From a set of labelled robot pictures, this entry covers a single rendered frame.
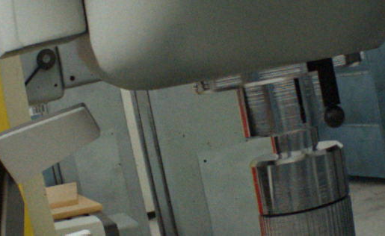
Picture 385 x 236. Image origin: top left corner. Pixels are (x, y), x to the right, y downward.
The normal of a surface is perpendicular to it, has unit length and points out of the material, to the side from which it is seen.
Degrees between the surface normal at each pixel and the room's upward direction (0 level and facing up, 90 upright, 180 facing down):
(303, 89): 90
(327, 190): 90
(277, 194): 90
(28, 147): 121
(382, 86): 90
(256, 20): 126
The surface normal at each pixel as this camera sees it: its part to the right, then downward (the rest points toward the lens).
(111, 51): -0.59, 0.67
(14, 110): 0.29, 0.00
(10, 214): 0.91, -0.40
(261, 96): -0.52, 0.15
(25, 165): 0.11, 0.55
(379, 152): -0.94, 0.21
